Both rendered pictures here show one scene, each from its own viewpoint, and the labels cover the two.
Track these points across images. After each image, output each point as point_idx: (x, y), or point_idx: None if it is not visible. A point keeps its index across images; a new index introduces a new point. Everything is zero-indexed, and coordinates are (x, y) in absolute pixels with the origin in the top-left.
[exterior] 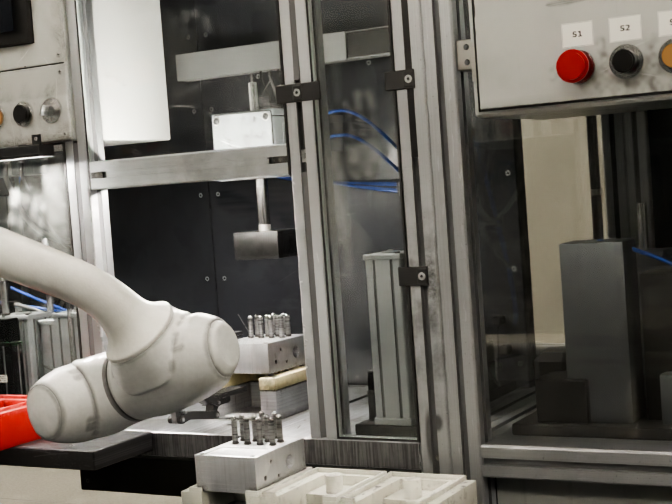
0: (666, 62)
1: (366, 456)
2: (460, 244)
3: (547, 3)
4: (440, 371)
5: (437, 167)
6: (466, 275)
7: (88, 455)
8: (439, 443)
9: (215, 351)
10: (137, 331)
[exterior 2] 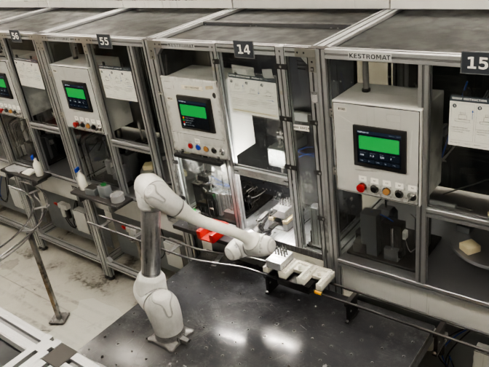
0: (383, 194)
1: (309, 253)
2: (332, 214)
3: (355, 169)
4: (327, 240)
5: (327, 195)
6: (334, 221)
7: None
8: (327, 255)
9: (269, 249)
10: (250, 244)
